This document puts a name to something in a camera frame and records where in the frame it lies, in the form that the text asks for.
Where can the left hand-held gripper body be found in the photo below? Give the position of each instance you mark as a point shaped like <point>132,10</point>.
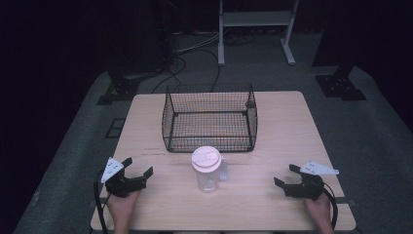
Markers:
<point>121,185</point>

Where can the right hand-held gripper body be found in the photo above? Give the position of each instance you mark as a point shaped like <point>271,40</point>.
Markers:
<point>307,187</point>

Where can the clear cup with pink lid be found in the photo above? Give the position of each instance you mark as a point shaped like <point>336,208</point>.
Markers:
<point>207,169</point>

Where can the person's left hand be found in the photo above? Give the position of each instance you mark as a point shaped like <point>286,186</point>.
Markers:
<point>123,204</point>

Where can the person's right hand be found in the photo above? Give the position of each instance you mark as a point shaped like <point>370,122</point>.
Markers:
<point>319,209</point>

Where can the black stand base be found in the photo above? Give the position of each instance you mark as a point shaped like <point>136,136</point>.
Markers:
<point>120,91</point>
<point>341,86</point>

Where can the white metal desk frame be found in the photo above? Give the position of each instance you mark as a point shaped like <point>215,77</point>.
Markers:
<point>256,18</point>

